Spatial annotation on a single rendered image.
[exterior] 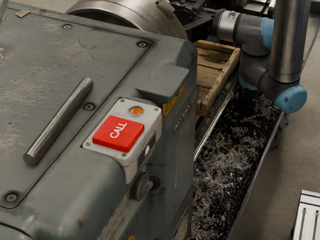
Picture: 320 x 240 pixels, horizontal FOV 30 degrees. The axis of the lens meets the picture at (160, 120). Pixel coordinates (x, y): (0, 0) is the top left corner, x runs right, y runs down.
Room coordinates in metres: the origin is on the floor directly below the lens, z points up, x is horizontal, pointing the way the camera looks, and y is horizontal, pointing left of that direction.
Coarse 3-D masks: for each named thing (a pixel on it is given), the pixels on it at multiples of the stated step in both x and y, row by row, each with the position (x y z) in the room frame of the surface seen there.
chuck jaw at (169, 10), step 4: (164, 0) 1.24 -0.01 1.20; (156, 4) 1.19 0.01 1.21; (160, 4) 1.20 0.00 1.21; (164, 4) 1.23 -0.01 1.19; (168, 4) 1.23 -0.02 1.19; (160, 8) 1.19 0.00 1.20; (164, 8) 1.19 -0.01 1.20; (168, 8) 1.22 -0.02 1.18; (172, 8) 1.23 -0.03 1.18; (164, 12) 1.18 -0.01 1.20; (168, 12) 1.19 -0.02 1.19; (172, 12) 1.22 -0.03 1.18; (168, 16) 1.18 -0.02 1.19
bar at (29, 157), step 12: (84, 84) 0.79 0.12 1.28; (72, 96) 0.76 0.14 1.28; (84, 96) 0.77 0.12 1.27; (60, 108) 0.73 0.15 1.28; (72, 108) 0.74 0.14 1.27; (60, 120) 0.70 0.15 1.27; (48, 132) 0.67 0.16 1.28; (36, 144) 0.64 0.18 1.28; (48, 144) 0.65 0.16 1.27; (24, 156) 0.63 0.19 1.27; (36, 156) 0.62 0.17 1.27
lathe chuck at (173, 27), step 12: (84, 0) 1.18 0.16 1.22; (108, 0) 1.16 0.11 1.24; (120, 0) 1.16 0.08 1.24; (132, 0) 1.17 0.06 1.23; (144, 0) 1.18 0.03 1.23; (156, 0) 1.19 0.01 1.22; (144, 12) 1.14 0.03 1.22; (156, 12) 1.16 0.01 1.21; (156, 24) 1.12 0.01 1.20; (168, 24) 1.15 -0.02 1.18; (180, 24) 1.18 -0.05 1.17; (180, 36) 1.15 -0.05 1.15
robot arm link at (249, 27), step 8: (240, 16) 1.31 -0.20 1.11; (248, 16) 1.31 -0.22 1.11; (256, 16) 1.32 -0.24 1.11; (240, 24) 1.29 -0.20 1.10; (248, 24) 1.29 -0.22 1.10; (256, 24) 1.28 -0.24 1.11; (264, 24) 1.28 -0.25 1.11; (272, 24) 1.28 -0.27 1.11; (240, 32) 1.28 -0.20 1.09; (248, 32) 1.27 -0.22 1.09; (256, 32) 1.27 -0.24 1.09; (264, 32) 1.26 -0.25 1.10; (272, 32) 1.26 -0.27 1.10; (240, 40) 1.28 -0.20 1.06; (248, 40) 1.27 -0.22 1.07; (256, 40) 1.26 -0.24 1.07; (264, 40) 1.25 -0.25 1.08; (248, 48) 1.27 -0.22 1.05; (256, 48) 1.26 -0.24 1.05; (264, 48) 1.26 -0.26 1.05
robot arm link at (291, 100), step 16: (288, 0) 1.15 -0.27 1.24; (304, 0) 1.15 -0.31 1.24; (288, 16) 1.15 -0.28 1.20; (304, 16) 1.15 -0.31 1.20; (288, 32) 1.15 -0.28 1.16; (304, 32) 1.16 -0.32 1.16; (272, 48) 1.18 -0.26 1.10; (288, 48) 1.15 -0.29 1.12; (272, 64) 1.17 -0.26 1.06; (288, 64) 1.15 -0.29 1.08; (272, 80) 1.17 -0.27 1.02; (288, 80) 1.15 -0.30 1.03; (272, 96) 1.16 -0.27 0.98; (288, 96) 1.13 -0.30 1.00; (304, 96) 1.15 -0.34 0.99; (288, 112) 1.13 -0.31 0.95
